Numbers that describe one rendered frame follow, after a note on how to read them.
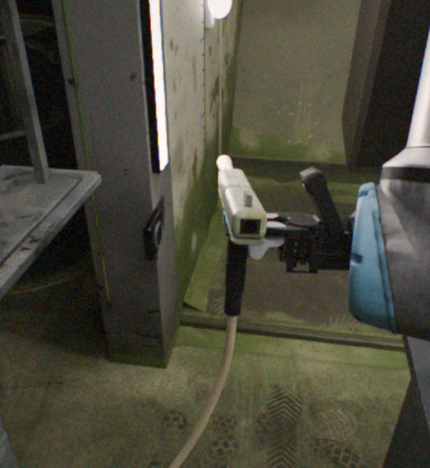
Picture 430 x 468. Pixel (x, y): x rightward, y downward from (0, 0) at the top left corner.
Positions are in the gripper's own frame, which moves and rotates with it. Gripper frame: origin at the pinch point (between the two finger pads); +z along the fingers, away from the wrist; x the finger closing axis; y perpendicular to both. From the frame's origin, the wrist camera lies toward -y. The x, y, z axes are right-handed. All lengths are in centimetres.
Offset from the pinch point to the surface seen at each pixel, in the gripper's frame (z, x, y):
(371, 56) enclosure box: -43, 62, -30
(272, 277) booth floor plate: -28, 87, 48
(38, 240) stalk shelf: 26.1, -15.1, -1.1
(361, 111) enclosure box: -45, 69, -15
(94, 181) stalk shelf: 21.9, 1.5, -5.1
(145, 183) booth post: 16.3, 37.7, 3.1
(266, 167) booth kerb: -37, 165, 21
